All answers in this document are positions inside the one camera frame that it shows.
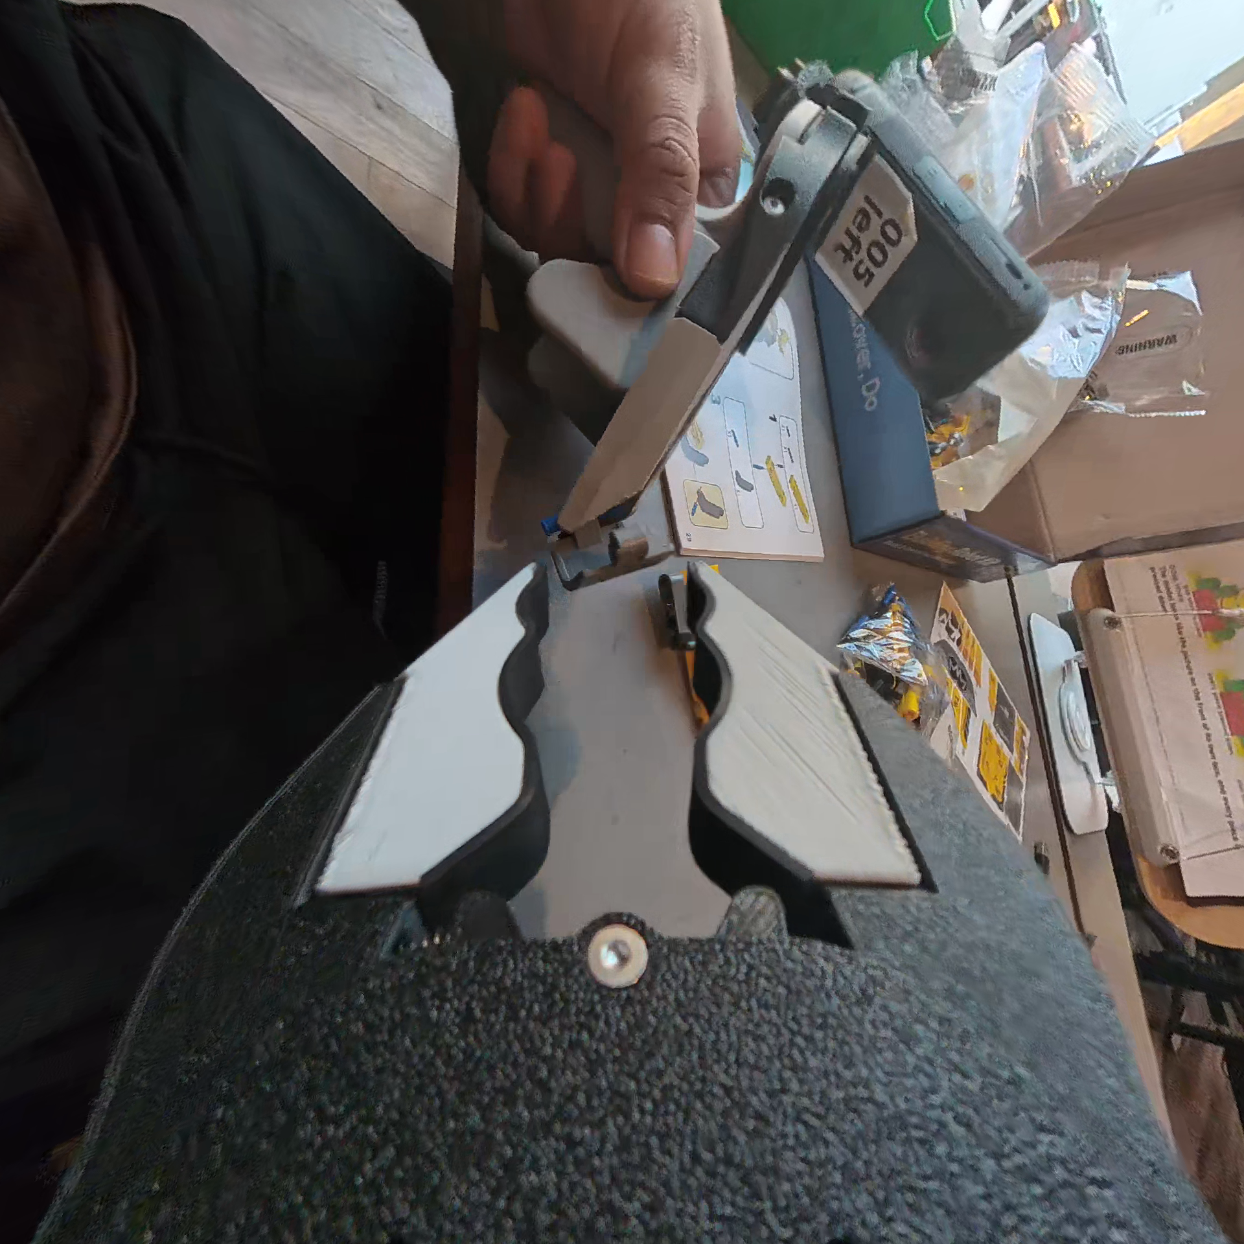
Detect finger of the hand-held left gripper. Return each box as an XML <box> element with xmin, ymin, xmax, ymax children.
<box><xmin>555</xmin><ymin>316</ymin><xmax>742</xmax><ymax>550</ymax></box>

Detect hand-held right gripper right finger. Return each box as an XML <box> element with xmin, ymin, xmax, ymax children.
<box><xmin>684</xmin><ymin>565</ymin><xmax>922</xmax><ymax>892</ymax></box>

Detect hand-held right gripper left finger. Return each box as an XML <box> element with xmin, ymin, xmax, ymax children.
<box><xmin>315</xmin><ymin>562</ymin><xmax>552</xmax><ymax>901</ymax></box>

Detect grey angled connector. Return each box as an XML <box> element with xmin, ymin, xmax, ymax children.
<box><xmin>549</xmin><ymin>525</ymin><xmax>676</xmax><ymax>593</ymax></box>
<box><xmin>657</xmin><ymin>572</ymin><xmax>697</xmax><ymax>654</ymax></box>

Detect yellow beam panel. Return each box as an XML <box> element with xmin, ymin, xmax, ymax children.
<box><xmin>679</xmin><ymin>562</ymin><xmax>722</xmax><ymax>731</ymax></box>

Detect bag of yellow blue parts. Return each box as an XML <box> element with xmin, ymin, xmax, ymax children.
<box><xmin>838</xmin><ymin>581</ymin><xmax>949</xmax><ymax>731</ymax></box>

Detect large clear bag yellow parts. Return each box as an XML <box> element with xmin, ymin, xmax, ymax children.
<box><xmin>875</xmin><ymin>0</ymin><xmax>1207</xmax><ymax>512</ymax></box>

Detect blue cardboard kit box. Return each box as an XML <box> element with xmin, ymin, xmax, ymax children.
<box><xmin>804</xmin><ymin>137</ymin><xmax>1244</xmax><ymax>586</ymax></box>

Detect grey desk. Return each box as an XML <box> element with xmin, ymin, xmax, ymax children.
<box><xmin>472</xmin><ymin>39</ymin><xmax>1177</xmax><ymax>1120</ymax></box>

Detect person's left hand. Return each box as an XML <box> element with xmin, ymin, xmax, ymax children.
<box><xmin>484</xmin><ymin>0</ymin><xmax>743</xmax><ymax>303</ymax></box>

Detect white instruction booklet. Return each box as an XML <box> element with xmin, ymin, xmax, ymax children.
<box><xmin>663</xmin><ymin>297</ymin><xmax>825</xmax><ymax>563</ymax></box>

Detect yellow grey sticker sheet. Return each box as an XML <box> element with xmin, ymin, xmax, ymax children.
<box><xmin>927</xmin><ymin>581</ymin><xmax>1032</xmax><ymax>842</ymax></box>

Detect clear bag of grey parts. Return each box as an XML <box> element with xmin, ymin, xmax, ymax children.
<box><xmin>1030</xmin><ymin>263</ymin><xmax>1211</xmax><ymax>420</ymax></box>

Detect white stand base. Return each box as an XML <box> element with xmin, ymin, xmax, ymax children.
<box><xmin>1027</xmin><ymin>612</ymin><xmax>1113</xmax><ymax>833</ymax></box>

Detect person's legs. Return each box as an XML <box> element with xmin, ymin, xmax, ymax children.
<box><xmin>0</xmin><ymin>0</ymin><xmax>457</xmax><ymax>1168</ymax></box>

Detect person's brown sweater torso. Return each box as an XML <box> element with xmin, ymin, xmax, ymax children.
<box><xmin>0</xmin><ymin>98</ymin><xmax>139</xmax><ymax>624</ymax></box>

